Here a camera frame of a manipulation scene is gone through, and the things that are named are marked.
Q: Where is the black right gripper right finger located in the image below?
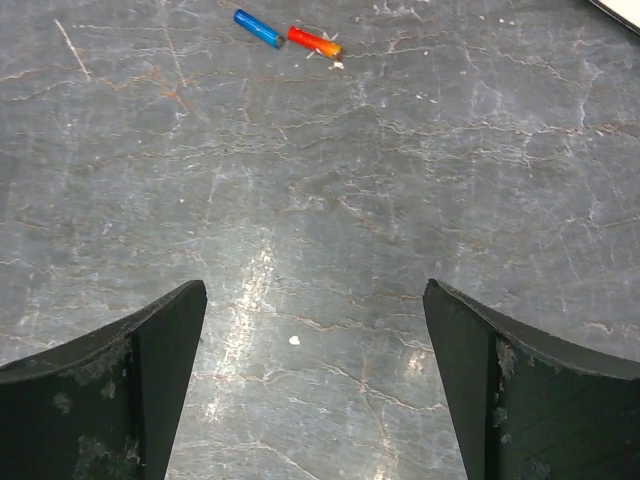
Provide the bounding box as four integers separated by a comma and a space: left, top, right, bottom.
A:
423, 279, 639, 479

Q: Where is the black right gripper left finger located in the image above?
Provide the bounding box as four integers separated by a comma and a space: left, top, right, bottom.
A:
1, 280, 207, 479

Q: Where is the red orange battery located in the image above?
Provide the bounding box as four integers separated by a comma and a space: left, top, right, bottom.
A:
287, 26, 343, 62

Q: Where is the square white plate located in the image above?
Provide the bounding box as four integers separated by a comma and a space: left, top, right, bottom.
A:
590, 0, 640, 33

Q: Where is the blue battery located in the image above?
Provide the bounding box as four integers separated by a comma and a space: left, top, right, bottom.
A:
234, 9, 285, 49

